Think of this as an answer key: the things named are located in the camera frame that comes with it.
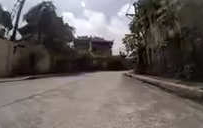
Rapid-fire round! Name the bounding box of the leaning pole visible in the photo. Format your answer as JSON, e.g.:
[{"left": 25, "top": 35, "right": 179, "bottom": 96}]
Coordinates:
[{"left": 9, "top": 0, "right": 27, "bottom": 43}]

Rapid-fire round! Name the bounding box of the house with overhanging roofs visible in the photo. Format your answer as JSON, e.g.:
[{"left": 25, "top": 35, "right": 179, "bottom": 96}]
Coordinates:
[{"left": 71, "top": 34, "right": 115, "bottom": 58}]

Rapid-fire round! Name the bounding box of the large dark tree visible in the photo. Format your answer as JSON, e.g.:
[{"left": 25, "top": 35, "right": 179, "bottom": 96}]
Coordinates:
[{"left": 19, "top": 0, "right": 77, "bottom": 52}]

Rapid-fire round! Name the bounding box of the row of trees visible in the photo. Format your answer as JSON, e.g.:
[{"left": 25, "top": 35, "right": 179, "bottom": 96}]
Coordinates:
[{"left": 121, "top": 0, "right": 203, "bottom": 83}]

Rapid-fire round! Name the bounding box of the grey concrete road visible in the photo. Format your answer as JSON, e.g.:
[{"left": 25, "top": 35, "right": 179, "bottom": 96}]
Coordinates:
[{"left": 0, "top": 69, "right": 203, "bottom": 128}]

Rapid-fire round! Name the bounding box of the raised concrete pavement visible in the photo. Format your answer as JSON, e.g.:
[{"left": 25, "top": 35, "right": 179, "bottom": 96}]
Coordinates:
[{"left": 123, "top": 70, "right": 203, "bottom": 102}]

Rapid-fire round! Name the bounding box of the dark overgrown wall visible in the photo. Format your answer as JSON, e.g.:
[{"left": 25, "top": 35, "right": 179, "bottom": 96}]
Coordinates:
[{"left": 51, "top": 52, "right": 129, "bottom": 73}]

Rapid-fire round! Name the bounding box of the low concrete kerb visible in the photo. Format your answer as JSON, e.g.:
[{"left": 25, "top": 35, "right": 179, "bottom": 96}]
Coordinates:
[{"left": 0, "top": 73, "right": 87, "bottom": 85}]

